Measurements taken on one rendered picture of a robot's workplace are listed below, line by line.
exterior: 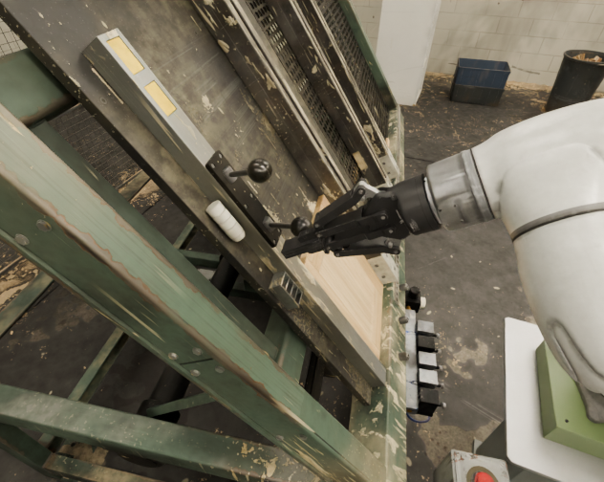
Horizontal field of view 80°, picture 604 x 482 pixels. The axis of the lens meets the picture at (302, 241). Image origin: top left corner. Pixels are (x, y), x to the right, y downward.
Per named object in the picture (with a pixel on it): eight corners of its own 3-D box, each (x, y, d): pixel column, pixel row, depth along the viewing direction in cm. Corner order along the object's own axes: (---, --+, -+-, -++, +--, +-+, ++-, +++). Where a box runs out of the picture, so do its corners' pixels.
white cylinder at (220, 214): (203, 212, 62) (231, 245, 66) (214, 208, 60) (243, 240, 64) (209, 203, 64) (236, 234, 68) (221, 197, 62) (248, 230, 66)
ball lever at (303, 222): (264, 237, 70) (308, 244, 59) (252, 223, 68) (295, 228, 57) (276, 224, 71) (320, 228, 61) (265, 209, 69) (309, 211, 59)
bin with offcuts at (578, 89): (589, 123, 420) (622, 64, 376) (540, 117, 434) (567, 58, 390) (582, 107, 455) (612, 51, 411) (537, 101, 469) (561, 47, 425)
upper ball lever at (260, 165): (225, 190, 64) (266, 187, 53) (211, 173, 62) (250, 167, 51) (239, 176, 65) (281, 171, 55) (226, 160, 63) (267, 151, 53)
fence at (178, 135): (372, 387, 97) (385, 385, 95) (80, 52, 51) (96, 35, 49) (373, 370, 101) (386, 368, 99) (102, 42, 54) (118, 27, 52)
